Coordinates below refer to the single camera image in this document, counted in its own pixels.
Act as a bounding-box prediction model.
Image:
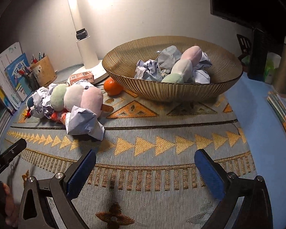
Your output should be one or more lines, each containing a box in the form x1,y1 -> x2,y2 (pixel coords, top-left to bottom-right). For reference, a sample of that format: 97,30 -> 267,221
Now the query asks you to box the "large lined paper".
65,106 -> 105,141

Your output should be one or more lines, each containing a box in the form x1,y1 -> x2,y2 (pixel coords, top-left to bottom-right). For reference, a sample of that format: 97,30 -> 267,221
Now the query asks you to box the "red snack packet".
51,110 -> 67,125

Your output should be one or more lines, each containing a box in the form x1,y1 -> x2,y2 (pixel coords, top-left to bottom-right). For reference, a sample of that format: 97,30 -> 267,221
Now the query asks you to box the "small blue red figurine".
24,96 -> 35,119

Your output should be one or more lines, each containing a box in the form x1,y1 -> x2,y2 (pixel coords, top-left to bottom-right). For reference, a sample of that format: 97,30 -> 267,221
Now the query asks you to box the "paper ball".
30,87 -> 54,119

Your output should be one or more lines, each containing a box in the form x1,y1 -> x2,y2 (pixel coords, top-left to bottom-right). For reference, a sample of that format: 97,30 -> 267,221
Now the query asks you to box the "pastel dango plush toy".
50,83 -> 113,117

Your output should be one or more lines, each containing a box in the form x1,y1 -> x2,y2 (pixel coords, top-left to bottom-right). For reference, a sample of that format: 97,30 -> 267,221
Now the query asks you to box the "orange tangerine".
103,77 -> 123,96

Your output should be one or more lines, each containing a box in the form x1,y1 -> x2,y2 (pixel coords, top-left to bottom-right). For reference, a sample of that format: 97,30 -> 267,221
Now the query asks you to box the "small pink cardboard box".
69,71 -> 94,85

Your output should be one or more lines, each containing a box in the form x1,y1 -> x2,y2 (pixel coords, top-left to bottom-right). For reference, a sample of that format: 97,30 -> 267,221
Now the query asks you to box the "grey paper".
157,46 -> 182,70

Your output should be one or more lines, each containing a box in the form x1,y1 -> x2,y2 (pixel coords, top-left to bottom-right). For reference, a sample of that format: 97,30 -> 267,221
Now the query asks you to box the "person's left hand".
0,181 -> 18,228

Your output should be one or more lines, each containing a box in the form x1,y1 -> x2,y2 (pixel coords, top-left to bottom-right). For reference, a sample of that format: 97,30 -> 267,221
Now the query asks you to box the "patterned blue woven mat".
0,91 -> 256,228

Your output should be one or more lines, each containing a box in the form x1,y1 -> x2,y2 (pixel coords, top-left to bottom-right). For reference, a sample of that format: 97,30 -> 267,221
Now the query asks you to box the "yellow book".
0,87 -> 16,115

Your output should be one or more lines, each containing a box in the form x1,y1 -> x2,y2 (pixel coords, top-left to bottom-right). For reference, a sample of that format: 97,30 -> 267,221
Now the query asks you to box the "blue workbook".
5,53 -> 32,101

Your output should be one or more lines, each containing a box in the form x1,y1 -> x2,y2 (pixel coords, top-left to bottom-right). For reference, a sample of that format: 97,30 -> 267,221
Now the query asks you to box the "stack of books right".
267,91 -> 286,153

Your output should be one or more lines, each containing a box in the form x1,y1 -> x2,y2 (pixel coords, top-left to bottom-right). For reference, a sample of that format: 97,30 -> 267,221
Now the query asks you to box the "black mesh pen holder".
17,68 -> 40,91

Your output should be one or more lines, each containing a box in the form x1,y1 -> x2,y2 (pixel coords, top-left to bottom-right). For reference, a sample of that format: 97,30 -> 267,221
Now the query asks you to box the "white paper booklet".
0,42 -> 22,110

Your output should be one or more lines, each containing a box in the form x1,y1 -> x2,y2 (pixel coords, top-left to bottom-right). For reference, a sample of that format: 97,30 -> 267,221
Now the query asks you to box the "wooden pen holder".
30,55 -> 57,87

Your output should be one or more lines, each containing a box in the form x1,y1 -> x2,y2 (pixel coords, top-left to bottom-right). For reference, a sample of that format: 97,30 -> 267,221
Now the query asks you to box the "white desk lamp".
67,0 -> 108,84

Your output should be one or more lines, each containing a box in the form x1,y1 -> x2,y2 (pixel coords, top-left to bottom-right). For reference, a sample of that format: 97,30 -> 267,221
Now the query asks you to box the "black device on desk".
247,28 -> 270,82

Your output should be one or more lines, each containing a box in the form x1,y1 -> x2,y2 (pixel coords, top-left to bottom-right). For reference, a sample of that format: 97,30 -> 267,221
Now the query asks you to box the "green tissue pack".
264,52 -> 281,84

